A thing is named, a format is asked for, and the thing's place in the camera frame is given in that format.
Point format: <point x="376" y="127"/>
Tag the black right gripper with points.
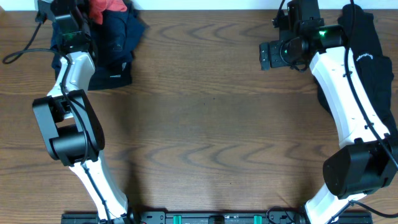
<point x="265" y="56"/>

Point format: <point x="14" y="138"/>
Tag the red graphic t-shirt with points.
<point x="97" y="7"/>

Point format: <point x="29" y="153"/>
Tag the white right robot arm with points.
<point x="367" y="158"/>

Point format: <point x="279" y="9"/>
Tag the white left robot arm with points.
<point x="68" y="124"/>

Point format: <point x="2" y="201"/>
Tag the black logo shirt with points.
<point x="373" y="68"/>

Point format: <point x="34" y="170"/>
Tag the navy blue folded shirt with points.
<point x="112" y="41"/>

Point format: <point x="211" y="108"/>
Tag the black folded shirt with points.
<point x="114" y="75"/>

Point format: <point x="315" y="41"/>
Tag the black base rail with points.
<point x="275" y="215"/>

